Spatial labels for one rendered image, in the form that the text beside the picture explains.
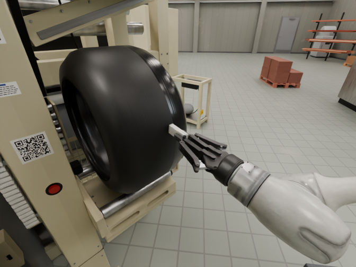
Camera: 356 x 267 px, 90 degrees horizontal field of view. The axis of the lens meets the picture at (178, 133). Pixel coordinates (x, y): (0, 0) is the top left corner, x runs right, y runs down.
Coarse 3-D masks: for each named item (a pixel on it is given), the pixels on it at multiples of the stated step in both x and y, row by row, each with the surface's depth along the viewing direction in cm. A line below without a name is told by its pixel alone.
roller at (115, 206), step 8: (168, 176) 84; (152, 184) 78; (136, 192) 74; (144, 192) 76; (112, 200) 70; (120, 200) 70; (128, 200) 71; (104, 208) 67; (112, 208) 68; (120, 208) 70
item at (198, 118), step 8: (176, 80) 293; (184, 80) 284; (192, 80) 301; (208, 80) 282; (192, 88) 290; (200, 88) 273; (208, 88) 298; (200, 96) 279; (208, 96) 305; (184, 104) 322; (200, 104) 285; (208, 104) 311; (192, 112) 337; (200, 112) 293; (208, 112) 320; (192, 120) 311; (200, 120) 303
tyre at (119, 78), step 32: (64, 64) 56; (96, 64) 49; (128, 64) 53; (160, 64) 59; (64, 96) 71; (96, 96) 47; (128, 96) 48; (160, 96) 54; (96, 128) 93; (128, 128) 47; (160, 128) 53; (96, 160) 86; (128, 160) 51; (160, 160) 58; (128, 192) 64
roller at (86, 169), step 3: (87, 165) 88; (90, 165) 87; (84, 168) 86; (87, 168) 86; (90, 168) 86; (84, 171) 85; (87, 171) 86; (90, 171) 86; (93, 171) 87; (78, 174) 83; (81, 174) 84; (84, 174) 85; (87, 174) 86; (78, 177) 85; (81, 177) 84
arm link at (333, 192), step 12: (300, 180) 43; (312, 180) 42; (324, 180) 42; (336, 180) 42; (348, 180) 40; (312, 192) 41; (324, 192) 40; (336, 192) 40; (348, 192) 39; (336, 204) 40
